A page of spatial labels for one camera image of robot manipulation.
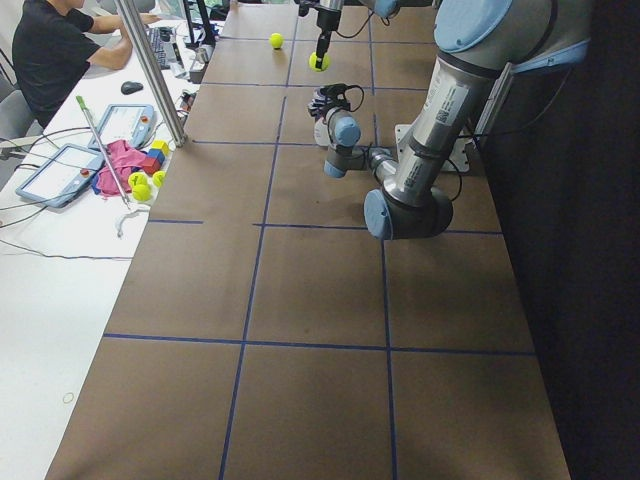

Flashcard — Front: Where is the yellow foam cube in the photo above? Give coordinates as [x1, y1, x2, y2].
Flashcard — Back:
[148, 140, 170, 157]

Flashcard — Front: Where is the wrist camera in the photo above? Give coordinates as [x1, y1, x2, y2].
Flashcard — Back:
[314, 83, 349, 101]

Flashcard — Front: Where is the near teach pendant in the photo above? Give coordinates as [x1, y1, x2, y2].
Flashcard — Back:
[15, 144, 104, 208]

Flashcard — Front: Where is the grabber stick green tip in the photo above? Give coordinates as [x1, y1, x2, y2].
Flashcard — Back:
[75, 95, 131, 211]

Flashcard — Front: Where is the seated person black shirt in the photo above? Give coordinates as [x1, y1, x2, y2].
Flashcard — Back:
[12, 0, 133, 128]

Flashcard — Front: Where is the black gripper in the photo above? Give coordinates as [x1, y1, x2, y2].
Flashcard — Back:
[307, 98, 350, 120]
[315, 0, 343, 56]

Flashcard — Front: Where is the black computer mouse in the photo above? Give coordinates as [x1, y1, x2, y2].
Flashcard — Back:
[120, 81, 144, 95]

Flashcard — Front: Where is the spare tennis ball three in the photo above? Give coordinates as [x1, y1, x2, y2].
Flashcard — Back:
[152, 170, 166, 188]

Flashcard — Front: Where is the black keyboard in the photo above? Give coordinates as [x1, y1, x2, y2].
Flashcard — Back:
[146, 27, 170, 70]

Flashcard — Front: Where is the spare tennis ball two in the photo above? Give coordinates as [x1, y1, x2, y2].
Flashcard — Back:
[131, 184, 152, 202]

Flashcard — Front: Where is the teach pendant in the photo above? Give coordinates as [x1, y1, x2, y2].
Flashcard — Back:
[96, 104, 155, 148]
[15, 144, 104, 208]

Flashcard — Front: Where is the red foam cube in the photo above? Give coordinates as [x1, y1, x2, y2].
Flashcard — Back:
[140, 156, 161, 175]

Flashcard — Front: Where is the pink cloth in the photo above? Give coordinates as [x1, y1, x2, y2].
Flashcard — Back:
[91, 140, 146, 197]

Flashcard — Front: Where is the tennis ball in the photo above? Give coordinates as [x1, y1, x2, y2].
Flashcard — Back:
[269, 32, 284, 50]
[308, 52, 331, 72]

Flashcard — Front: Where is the clear tennis ball can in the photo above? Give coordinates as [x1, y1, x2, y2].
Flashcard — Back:
[313, 110, 330, 147]

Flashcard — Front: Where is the white mounting post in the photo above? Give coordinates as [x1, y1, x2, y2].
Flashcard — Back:
[394, 124, 471, 174]

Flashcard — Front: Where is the far teach pendant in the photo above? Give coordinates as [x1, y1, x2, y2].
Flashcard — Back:
[96, 104, 155, 148]

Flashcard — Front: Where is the blue foam cube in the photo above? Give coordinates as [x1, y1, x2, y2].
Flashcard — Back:
[147, 149, 165, 165]

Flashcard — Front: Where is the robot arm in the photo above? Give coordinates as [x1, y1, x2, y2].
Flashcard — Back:
[308, 1, 593, 240]

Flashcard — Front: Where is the spare tennis ball one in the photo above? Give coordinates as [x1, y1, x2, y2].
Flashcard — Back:
[128, 171, 148, 189]

